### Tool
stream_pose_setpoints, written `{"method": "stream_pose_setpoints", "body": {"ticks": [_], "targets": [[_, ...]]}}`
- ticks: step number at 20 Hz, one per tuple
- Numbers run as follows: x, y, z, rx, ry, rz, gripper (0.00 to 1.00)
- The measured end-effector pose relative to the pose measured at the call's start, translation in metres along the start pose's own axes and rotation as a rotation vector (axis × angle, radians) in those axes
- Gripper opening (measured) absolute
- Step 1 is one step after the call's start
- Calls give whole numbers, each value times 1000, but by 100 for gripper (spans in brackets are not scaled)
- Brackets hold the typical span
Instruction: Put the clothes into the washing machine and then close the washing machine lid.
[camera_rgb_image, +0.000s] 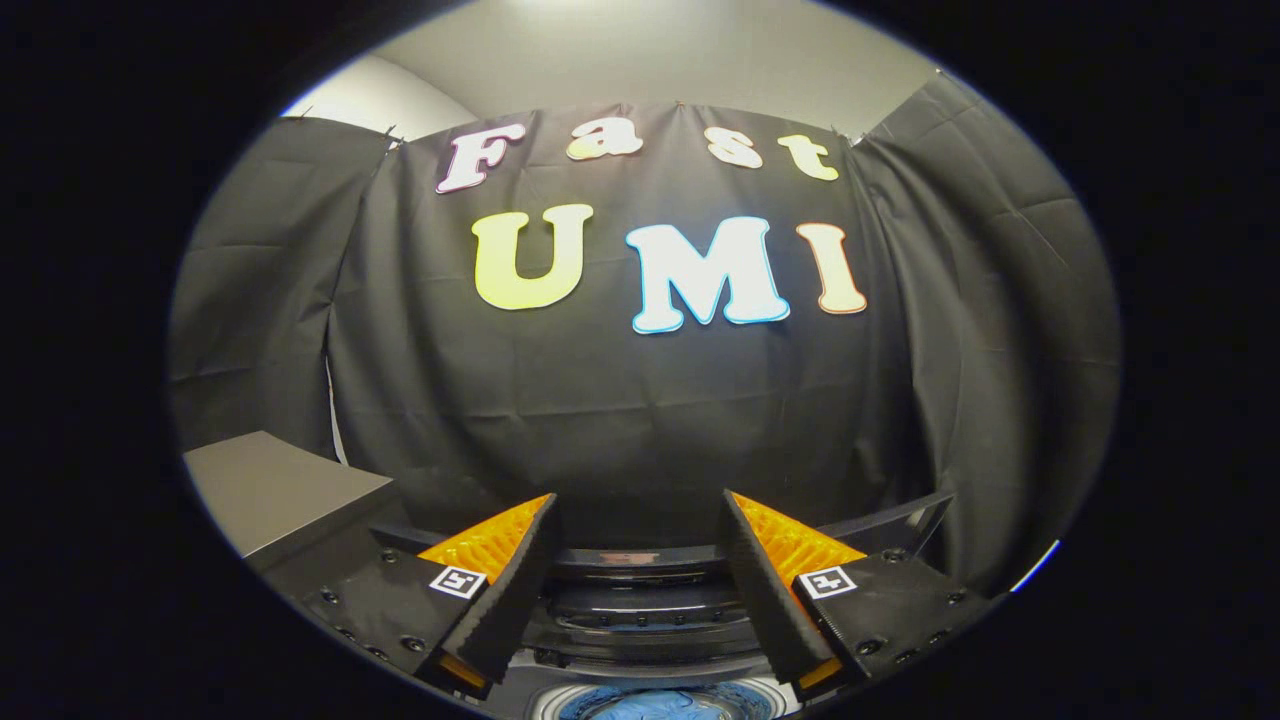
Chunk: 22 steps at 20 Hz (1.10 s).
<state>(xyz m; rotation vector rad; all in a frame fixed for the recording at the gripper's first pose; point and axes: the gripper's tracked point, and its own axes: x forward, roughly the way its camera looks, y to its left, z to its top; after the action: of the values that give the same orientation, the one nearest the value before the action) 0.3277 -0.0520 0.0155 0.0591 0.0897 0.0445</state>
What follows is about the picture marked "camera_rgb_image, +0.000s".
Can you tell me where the grey cabinet with black top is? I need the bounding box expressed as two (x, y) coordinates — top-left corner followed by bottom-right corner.
(182, 431), (423, 603)

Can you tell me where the black backdrop cloth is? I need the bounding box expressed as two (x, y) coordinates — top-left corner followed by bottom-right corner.
(167, 75), (1123, 601)

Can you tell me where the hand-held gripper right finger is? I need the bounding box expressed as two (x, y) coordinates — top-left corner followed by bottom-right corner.
(719, 489), (1003, 703)

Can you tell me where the light blue polo shirt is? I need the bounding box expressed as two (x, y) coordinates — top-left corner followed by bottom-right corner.
(558, 687), (777, 720)

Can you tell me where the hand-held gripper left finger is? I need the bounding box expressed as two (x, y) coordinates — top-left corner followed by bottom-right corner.
(300, 492), (562, 701)

